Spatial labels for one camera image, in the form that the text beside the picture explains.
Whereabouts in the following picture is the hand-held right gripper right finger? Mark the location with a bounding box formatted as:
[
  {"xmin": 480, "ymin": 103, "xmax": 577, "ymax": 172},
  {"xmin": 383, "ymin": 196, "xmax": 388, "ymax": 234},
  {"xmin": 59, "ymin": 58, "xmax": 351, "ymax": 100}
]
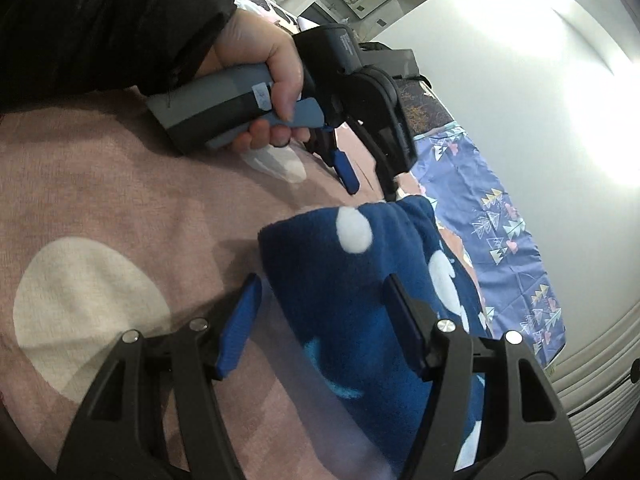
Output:
[{"xmin": 382, "ymin": 274, "xmax": 587, "ymax": 480}]

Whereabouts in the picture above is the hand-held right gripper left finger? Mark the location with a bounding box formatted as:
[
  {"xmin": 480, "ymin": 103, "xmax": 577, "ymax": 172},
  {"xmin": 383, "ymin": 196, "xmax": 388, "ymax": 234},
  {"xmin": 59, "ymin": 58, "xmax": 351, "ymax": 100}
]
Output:
[{"xmin": 55, "ymin": 272, "xmax": 264, "ymax": 480}]

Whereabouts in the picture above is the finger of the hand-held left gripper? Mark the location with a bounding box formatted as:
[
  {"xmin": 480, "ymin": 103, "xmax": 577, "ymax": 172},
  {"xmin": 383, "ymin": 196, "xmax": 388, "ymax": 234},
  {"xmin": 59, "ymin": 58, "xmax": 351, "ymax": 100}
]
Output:
[
  {"xmin": 304, "ymin": 127, "xmax": 362, "ymax": 196},
  {"xmin": 350, "ymin": 116, "xmax": 416, "ymax": 202}
]

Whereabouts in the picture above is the navy star print fleece garment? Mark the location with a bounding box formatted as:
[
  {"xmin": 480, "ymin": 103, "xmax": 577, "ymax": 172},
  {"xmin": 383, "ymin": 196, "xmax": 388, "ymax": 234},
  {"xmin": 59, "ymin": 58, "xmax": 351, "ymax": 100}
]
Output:
[{"xmin": 257, "ymin": 195, "xmax": 490, "ymax": 480}]

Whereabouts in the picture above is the person's left forearm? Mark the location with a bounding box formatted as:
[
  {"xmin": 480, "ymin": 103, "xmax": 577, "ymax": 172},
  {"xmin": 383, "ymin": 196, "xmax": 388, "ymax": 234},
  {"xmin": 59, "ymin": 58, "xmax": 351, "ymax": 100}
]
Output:
[{"xmin": 0, "ymin": 0, "xmax": 243, "ymax": 113}]

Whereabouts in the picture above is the dark tree print headboard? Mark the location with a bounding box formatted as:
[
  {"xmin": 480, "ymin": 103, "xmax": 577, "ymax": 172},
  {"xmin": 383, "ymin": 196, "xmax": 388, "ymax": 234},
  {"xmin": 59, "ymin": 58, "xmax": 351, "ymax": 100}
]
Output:
[{"xmin": 392, "ymin": 77, "xmax": 459, "ymax": 138}]

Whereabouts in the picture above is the dark cabinet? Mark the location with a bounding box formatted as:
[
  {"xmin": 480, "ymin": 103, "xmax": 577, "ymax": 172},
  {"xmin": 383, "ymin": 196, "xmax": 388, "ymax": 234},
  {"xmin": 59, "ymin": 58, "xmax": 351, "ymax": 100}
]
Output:
[{"xmin": 300, "ymin": 0, "xmax": 371, "ymax": 28}]

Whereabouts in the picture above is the black and white printed cloth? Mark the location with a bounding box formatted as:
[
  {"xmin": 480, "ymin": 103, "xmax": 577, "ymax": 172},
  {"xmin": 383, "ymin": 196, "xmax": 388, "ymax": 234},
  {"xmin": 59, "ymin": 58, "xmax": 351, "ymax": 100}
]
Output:
[{"xmin": 235, "ymin": 0, "xmax": 301, "ymax": 31}]

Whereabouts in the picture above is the purple tree print sheet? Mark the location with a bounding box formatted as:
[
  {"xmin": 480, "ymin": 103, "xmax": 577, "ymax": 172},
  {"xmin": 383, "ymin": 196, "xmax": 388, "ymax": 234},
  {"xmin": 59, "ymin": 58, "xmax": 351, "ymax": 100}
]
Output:
[{"xmin": 410, "ymin": 122, "xmax": 569, "ymax": 367}]

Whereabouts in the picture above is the pink polka dot blanket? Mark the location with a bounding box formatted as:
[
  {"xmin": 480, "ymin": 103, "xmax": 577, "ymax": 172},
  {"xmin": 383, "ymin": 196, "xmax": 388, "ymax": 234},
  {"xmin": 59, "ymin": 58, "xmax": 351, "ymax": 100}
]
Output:
[{"xmin": 0, "ymin": 85, "xmax": 481, "ymax": 480}]

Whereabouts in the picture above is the white pleated curtain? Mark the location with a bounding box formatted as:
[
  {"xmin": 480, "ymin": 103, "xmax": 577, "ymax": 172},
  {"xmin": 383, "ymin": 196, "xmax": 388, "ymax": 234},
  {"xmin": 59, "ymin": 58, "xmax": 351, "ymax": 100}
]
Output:
[{"xmin": 542, "ymin": 305, "xmax": 640, "ymax": 466}]

